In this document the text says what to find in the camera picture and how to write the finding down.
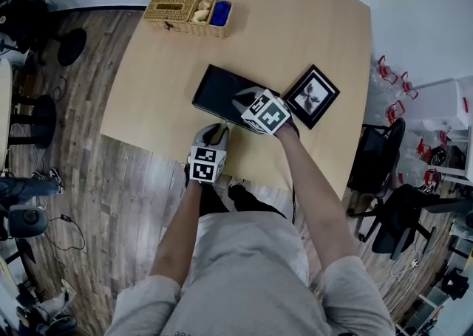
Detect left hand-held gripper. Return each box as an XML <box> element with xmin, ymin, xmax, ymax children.
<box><xmin>189</xmin><ymin>123</ymin><xmax>232</xmax><ymax>184</ymax></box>

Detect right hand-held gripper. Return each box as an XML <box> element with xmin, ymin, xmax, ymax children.
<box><xmin>231</xmin><ymin>86</ymin><xmax>300</xmax><ymax>140</ymax></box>

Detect person's right forearm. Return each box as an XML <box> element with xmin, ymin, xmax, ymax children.
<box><xmin>275</xmin><ymin>126</ymin><xmax>359</xmax><ymax>278</ymax></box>

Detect person's left forearm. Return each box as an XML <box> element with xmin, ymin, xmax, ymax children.
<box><xmin>149</xmin><ymin>179</ymin><xmax>203</xmax><ymax>287</ymax></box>

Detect person's black trousers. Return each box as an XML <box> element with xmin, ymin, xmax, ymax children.
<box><xmin>199</xmin><ymin>183</ymin><xmax>288</xmax><ymax>222</ymax></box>

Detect blue item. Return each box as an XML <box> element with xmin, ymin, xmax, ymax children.
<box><xmin>211</xmin><ymin>1</ymin><xmax>233</xmax><ymax>28</ymax></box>

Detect cream item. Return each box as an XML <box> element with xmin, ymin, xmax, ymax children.
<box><xmin>192</xmin><ymin>0</ymin><xmax>216</xmax><ymax>24</ymax></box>

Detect woven wicker tissue basket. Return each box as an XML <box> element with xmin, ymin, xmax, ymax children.
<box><xmin>143</xmin><ymin>0</ymin><xmax>234</xmax><ymax>40</ymax></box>

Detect group of clear water jugs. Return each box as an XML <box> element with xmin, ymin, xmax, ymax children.
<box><xmin>369</xmin><ymin>55</ymin><xmax>450</xmax><ymax>190</ymax></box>

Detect black folding chair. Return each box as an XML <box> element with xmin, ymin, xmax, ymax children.
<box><xmin>347</xmin><ymin>117</ymin><xmax>406</xmax><ymax>199</ymax></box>

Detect person's grey shirt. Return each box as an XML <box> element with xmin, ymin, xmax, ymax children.
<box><xmin>106</xmin><ymin>211</ymin><xmax>396</xmax><ymax>336</ymax></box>

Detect black standing fan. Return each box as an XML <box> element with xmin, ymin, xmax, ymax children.
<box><xmin>0</xmin><ymin>0</ymin><xmax>89</xmax><ymax>67</ymax></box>

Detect black mesh office chair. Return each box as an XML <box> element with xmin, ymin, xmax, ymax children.
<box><xmin>354</xmin><ymin>182</ymin><xmax>469</xmax><ymax>261</ymax></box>

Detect white storage box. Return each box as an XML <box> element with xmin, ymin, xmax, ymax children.
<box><xmin>412</xmin><ymin>76</ymin><xmax>473</xmax><ymax>132</ymax></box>

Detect grey stool seat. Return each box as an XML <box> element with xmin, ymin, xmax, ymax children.
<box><xmin>7</xmin><ymin>204</ymin><xmax>50</xmax><ymax>239</ymax></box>

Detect beige round table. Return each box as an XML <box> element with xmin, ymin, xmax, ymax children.
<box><xmin>0</xmin><ymin>58</ymin><xmax>57</xmax><ymax>173</ymax></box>

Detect black high-back office chair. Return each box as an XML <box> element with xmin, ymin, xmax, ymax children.
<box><xmin>0</xmin><ymin>0</ymin><xmax>52</xmax><ymax>55</ymax></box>

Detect black picture frame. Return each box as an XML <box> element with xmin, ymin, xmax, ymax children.
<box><xmin>282</xmin><ymin>64</ymin><xmax>341</xmax><ymax>131</ymax></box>

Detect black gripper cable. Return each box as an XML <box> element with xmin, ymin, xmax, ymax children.
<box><xmin>290</xmin><ymin>179</ymin><xmax>299</xmax><ymax>223</ymax></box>

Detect black power adapter cable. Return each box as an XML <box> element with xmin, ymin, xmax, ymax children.
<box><xmin>47</xmin><ymin>213</ymin><xmax>86</xmax><ymax>253</ymax></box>

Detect white charger cable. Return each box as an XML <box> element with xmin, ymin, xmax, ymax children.
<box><xmin>390</xmin><ymin>249</ymin><xmax>423</xmax><ymax>284</ymax></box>

